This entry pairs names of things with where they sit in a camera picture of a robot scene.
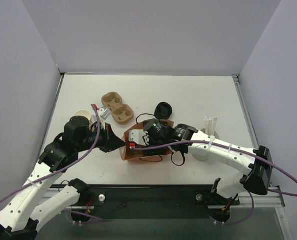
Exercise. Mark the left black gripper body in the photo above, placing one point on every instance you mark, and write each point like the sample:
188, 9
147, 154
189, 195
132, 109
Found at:
107, 139

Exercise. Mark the orange paper bag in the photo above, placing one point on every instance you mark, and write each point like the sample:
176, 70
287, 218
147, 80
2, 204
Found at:
128, 154

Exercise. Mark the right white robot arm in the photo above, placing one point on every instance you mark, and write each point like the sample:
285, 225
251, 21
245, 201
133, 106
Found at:
253, 165

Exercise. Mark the stack of black lids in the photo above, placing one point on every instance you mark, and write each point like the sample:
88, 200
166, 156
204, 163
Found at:
163, 111

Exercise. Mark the stack of paper cups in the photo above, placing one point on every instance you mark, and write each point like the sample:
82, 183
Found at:
88, 117

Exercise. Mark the white straw holder cup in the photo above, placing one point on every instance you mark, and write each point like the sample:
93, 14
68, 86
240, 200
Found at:
203, 158

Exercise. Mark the white wrapped straws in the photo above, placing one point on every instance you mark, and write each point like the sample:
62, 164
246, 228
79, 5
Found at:
210, 125

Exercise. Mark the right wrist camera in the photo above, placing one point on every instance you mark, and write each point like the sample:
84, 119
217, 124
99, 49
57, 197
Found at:
137, 137

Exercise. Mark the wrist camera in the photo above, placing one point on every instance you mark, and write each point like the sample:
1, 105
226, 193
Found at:
102, 113
137, 137

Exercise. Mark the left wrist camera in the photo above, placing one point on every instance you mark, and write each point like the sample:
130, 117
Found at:
102, 113

